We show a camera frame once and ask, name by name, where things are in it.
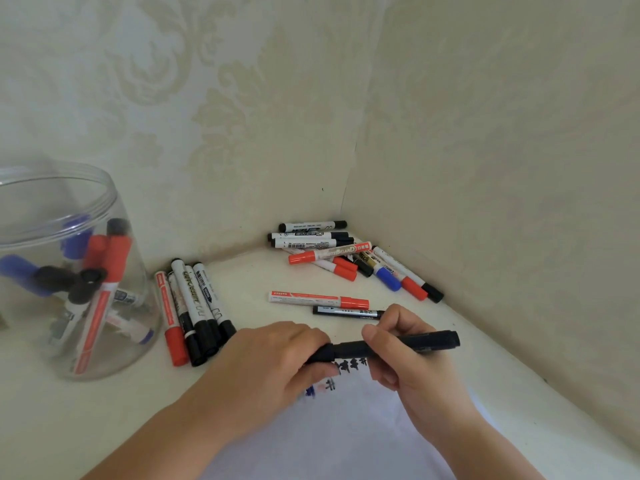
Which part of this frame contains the person's right hand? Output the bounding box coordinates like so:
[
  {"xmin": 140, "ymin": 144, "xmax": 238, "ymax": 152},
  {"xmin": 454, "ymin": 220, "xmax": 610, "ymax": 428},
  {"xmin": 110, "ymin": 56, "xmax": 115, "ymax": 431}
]
[{"xmin": 361, "ymin": 303, "xmax": 483, "ymax": 445}]

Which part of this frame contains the person's left hand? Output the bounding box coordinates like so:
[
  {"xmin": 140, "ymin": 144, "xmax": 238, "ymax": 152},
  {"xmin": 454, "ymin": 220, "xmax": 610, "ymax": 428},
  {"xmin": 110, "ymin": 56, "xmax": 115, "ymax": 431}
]
[{"xmin": 182, "ymin": 321, "xmax": 341, "ymax": 445}]

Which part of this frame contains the worn white black-ended marker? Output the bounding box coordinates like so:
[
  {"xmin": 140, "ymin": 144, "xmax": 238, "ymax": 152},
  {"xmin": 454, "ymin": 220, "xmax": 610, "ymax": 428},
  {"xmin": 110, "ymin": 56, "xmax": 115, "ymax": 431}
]
[{"xmin": 167, "ymin": 272, "xmax": 209, "ymax": 368}]

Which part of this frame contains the red cap white barrel marker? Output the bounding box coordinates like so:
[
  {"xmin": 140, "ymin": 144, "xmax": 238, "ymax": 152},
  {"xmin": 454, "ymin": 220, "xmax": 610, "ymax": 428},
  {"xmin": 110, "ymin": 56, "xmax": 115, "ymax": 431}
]
[{"xmin": 153, "ymin": 271, "xmax": 190, "ymax": 368}]

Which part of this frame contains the white marker chunky black cap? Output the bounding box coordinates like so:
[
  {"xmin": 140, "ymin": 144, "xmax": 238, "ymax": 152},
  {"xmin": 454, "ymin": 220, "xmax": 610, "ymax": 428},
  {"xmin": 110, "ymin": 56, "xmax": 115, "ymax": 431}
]
[
  {"xmin": 33, "ymin": 266, "xmax": 149, "ymax": 308},
  {"xmin": 185, "ymin": 267, "xmax": 225, "ymax": 345},
  {"xmin": 47, "ymin": 268, "xmax": 109, "ymax": 348}
]

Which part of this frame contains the white paper sheet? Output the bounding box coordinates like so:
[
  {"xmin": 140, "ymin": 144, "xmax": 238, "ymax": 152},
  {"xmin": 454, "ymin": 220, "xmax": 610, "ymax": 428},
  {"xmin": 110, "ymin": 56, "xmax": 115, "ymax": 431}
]
[{"xmin": 199, "ymin": 357, "xmax": 501, "ymax": 480}]

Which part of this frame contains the red cap grey label marker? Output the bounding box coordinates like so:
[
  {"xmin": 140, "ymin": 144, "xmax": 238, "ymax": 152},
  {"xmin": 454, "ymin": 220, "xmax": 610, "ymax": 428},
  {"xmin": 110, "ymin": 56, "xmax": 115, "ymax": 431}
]
[{"xmin": 287, "ymin": 241, "xmax": 373, "ymax": 265}]

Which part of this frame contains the pile of assorted markers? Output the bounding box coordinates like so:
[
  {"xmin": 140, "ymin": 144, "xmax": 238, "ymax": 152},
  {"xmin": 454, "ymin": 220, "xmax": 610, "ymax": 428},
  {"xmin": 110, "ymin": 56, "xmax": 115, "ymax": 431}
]
[{"xmin": 267, "ymin": 220, "xmax": 445, "ymax": 304}]

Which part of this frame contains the transparent plastic jar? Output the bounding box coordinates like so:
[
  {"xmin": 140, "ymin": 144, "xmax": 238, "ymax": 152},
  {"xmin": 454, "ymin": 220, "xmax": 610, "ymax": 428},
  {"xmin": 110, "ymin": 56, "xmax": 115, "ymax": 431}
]
[{"xmin": 0, "ymin": 162, "xmax": 163, "ymax": 381}]

